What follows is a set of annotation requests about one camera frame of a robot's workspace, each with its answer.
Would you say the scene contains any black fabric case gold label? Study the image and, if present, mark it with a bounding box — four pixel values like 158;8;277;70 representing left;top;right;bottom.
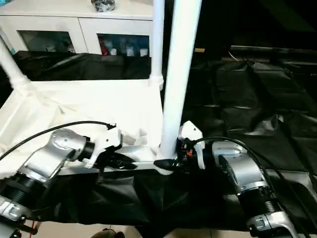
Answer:
193;0;317;60

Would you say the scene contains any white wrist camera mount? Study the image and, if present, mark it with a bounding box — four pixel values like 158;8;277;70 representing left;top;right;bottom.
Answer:
84;123;123;169
178;120;206;170

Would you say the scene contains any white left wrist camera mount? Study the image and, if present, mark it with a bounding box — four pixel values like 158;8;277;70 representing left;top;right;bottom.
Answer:
84;123;123;169

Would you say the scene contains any clear bag of black parts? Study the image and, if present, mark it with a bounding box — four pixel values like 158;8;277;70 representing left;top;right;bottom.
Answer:
91;0;116;12

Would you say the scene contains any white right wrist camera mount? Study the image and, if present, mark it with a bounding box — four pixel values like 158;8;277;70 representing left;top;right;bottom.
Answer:
178;120;206;170

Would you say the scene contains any white cabinet with glass doors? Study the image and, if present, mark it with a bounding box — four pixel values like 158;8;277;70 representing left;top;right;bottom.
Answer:
0;0;156;57

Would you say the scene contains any white plastic table top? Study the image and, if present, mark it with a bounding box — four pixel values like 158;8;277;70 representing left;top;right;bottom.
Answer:
0;79;179;177

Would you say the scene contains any white plastic table leg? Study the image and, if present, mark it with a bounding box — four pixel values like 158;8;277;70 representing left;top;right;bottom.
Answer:
159;0;203;161
149;0;165;87
0;29;32;90

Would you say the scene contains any black folding table frame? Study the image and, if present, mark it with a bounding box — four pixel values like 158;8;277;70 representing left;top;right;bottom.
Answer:
14;215;42;238

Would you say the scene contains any black plastic mat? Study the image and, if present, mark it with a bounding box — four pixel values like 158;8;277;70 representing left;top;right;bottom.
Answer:
0;51;317;234

